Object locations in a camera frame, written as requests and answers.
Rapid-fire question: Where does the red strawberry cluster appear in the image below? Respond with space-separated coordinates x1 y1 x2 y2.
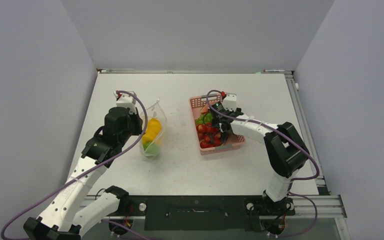
195 123 223 149

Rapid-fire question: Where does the green lime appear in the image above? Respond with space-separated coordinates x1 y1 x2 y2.
143 142 160 158

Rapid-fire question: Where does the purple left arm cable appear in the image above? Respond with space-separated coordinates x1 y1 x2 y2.
0 90 149 240

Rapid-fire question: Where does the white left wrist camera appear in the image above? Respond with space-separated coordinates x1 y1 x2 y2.
113 90 137 115

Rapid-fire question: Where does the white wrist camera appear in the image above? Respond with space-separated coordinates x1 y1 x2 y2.
221 91 237 112
113 90 137 115

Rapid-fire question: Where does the green grape bunch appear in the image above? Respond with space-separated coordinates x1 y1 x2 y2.
194 112 213 126

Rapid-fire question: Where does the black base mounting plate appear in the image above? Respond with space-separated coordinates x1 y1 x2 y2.
110 195 296 232

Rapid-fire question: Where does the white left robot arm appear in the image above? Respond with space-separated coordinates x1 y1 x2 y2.
23 106 143 240

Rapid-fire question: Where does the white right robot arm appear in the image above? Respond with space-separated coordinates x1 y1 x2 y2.
209 101 309 214

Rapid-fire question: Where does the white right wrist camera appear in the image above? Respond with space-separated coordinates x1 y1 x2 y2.
221 91 237 112

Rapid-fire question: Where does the aluminium rail frame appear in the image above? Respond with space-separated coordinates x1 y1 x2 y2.
263 68 352 240

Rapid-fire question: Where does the pink plastic basket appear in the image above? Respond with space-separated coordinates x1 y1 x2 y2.
189 95 246 155

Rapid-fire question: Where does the yellow bell pepper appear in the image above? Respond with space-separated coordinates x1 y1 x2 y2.
141 118 162 145

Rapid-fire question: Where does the clear zip top bag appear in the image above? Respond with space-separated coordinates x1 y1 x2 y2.
139 98 168 161

